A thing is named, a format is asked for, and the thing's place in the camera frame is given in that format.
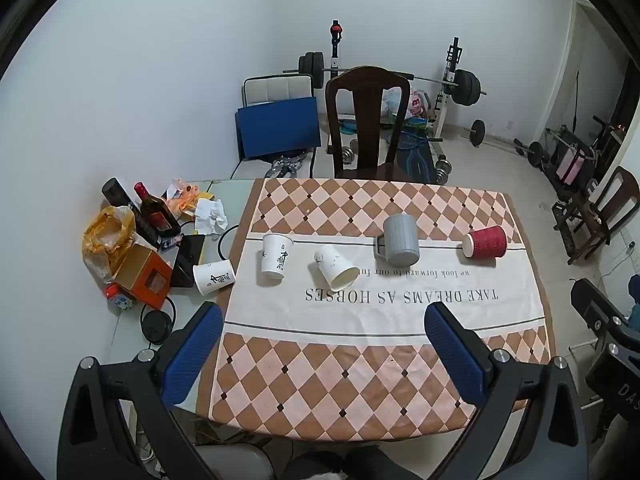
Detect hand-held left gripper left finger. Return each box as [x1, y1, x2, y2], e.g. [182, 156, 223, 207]
[57, 303, 225, 480]

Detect brown liquor bottle red cap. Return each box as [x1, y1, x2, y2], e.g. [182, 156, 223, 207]
[133, 182, 182, 247]

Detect barbell on floor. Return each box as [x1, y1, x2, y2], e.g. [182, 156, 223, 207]
[467, 119, 551, 167]

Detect black phone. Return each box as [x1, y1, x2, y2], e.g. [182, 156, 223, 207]
[171, 234, 206, 289]

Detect red paper cup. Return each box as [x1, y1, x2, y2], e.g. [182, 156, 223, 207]
[461, 225, 508, 260]

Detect white padded chair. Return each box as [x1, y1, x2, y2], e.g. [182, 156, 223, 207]
[242, 74, 316, 111]

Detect crumpled white tissue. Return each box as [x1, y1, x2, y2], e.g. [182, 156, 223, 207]
[194, 198, 228, 235]

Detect grey chair seat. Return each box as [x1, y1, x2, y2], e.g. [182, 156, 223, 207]
[192, 442, 276, 480]

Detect black exercise machine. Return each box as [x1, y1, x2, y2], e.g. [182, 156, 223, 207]
[542, 116, 628, 201]

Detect black cable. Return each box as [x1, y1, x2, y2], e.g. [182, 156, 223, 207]
[140, 222, 243, 348]

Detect barbell on rack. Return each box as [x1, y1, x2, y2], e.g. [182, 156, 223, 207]
[282, 52, 488, 107]

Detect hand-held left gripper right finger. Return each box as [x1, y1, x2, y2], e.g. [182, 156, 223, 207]
[424, 303, 604, 480]

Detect black round lid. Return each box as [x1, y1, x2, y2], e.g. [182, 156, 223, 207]
[141, 310, 173, 345]

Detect dark wooden chair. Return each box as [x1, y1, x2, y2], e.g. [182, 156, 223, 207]
[324, 66, 412, 182]

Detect black cylinder tube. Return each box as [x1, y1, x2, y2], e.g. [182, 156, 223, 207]
[101, 177, 142, 213]

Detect blue board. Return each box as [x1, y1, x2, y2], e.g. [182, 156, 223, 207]
[235, 96, 321, 162]

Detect orange plastic bag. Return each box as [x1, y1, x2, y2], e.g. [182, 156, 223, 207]
[82, 205, 138, 286]

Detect white squat rack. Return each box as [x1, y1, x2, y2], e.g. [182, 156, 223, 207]
[325, 20, 463, 158]

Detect small red blue packet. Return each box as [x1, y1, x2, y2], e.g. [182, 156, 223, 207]
[104, 285, 138, 313]

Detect orange snack packets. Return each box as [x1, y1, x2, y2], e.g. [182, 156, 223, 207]
[162, 178, 213, 221]

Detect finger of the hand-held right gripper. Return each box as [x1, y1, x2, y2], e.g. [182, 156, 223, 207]
[570, 277, 630, 341]

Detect white paper cup black print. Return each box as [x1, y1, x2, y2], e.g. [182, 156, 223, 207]
[259, 233, 295, 288]
[192, 259, 236, 297]
[313, 244, 361, 291]

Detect wooden chair with slats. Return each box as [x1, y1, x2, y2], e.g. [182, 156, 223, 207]
[552, 166, 640, 266]

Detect pink plastic bag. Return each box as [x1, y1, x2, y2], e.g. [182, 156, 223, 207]
[409, 91, 434, 120]

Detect checkered printed tablecloth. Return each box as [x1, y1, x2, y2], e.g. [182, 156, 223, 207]
[210, 178, 552, 443]

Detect teal cloth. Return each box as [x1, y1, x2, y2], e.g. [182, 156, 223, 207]
[627, 272, 640, 332]

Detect grey ribbed mug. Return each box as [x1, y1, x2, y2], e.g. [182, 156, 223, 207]
[373, 213, 421, 267]

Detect orange cardboard box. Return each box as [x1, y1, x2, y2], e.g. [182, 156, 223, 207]
[116, 243, 173, 309]

